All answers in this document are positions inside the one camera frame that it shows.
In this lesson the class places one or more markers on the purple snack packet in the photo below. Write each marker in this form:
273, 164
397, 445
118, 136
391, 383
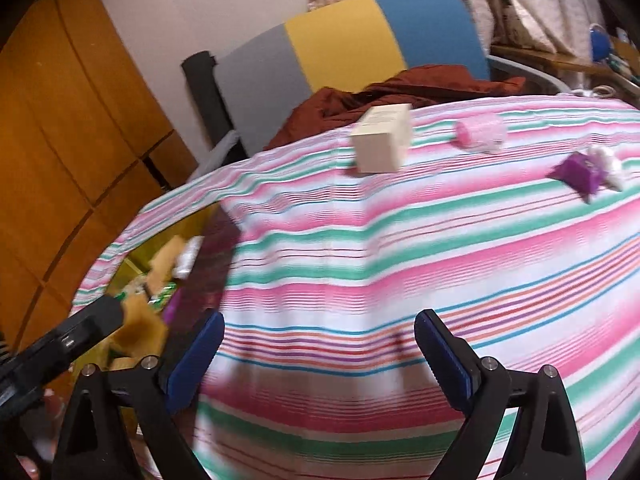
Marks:
172, 308
580, 172

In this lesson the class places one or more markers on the white packet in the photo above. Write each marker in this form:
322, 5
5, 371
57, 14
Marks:
187, 256

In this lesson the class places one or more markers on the beige cake piece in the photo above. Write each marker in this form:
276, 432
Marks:
166, 260

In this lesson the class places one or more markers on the green snack packet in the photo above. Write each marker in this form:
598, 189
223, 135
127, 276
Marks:
164, 295

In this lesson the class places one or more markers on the cream carton box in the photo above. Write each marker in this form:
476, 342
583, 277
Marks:
382, 140

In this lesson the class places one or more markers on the brown cloth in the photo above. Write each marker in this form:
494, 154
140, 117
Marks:
430, 82

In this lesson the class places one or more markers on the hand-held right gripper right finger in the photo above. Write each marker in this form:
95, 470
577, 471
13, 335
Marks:
447, 360

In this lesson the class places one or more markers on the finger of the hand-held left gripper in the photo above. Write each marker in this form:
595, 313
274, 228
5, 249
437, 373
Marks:
97, 320

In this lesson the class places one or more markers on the white wrapped candy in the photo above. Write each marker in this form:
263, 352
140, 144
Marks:
609, 165

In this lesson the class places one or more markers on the wooden wardrobe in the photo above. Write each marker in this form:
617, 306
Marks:
65, 135

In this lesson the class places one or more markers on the blue round object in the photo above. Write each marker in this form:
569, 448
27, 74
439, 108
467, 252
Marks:
600, 44

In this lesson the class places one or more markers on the striped tablecloth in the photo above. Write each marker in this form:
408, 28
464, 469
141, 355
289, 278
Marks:
400, 260

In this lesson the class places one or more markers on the pink wrapped roll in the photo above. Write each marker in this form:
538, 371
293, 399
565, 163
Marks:
480, 132

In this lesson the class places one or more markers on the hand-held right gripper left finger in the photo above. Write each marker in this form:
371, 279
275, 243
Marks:
195, 355

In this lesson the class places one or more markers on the wooden side desk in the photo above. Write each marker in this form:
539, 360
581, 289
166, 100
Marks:
550, 60

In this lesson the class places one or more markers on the grey yellow blue chair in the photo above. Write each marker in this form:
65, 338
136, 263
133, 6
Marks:
340, 45

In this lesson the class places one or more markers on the gold box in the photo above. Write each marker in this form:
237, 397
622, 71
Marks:
135, 267

